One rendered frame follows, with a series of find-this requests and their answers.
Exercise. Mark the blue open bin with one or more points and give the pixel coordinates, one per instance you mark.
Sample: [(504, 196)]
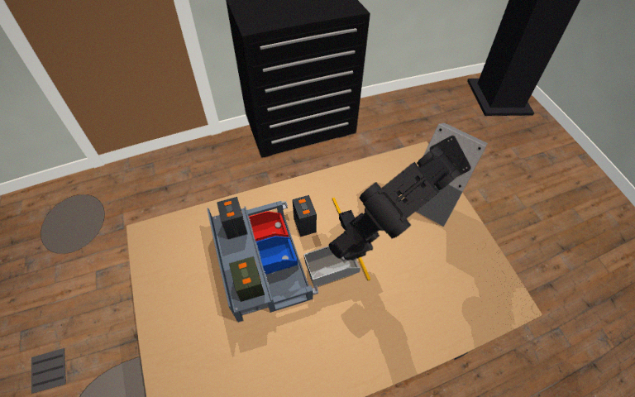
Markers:
[(273, 249)]

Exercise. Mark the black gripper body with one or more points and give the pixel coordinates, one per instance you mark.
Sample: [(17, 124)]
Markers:
[(358, 251)]

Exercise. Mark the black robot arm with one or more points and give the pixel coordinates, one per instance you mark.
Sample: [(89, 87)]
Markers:
[(385, 209)]

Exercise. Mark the grey metal bin rack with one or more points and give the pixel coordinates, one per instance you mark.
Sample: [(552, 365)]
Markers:
[(278, 284)]

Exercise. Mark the olive green case with orange latches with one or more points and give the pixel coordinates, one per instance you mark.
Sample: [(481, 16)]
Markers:
[(246, 279)]

